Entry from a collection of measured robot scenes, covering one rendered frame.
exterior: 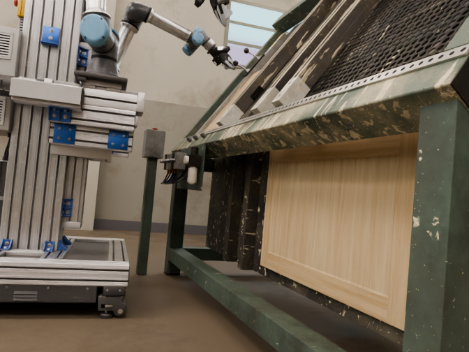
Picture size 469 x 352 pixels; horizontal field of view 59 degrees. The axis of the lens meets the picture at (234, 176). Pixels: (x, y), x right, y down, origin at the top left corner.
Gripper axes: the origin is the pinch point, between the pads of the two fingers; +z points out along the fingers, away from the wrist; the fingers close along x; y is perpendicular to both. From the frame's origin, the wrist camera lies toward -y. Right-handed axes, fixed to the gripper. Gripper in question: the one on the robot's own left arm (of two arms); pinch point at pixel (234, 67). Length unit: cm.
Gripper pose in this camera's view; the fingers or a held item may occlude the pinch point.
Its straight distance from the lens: 288.1
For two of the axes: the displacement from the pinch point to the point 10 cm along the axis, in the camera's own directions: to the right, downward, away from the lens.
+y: -5.6, 2.6, 7.9
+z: 7.0, 6.6, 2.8
